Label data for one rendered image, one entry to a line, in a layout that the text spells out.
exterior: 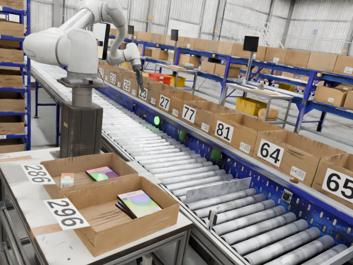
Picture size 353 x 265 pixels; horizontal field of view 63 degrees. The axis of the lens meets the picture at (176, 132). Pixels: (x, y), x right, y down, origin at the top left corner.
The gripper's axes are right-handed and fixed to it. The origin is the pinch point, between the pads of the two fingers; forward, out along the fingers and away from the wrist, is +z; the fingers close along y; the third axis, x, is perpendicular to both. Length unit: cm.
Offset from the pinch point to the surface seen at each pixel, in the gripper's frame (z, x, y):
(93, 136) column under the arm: 42, -60, 67
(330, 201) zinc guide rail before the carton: 102, 27, 133
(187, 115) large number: 36, 19, 32
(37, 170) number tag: 55, -90, 90
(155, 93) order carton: 3.6, 15.2, -10.7
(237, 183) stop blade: 87, 6, 94
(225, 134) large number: 59, 24, 69
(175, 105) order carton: 23.2, 18.4, 18.3
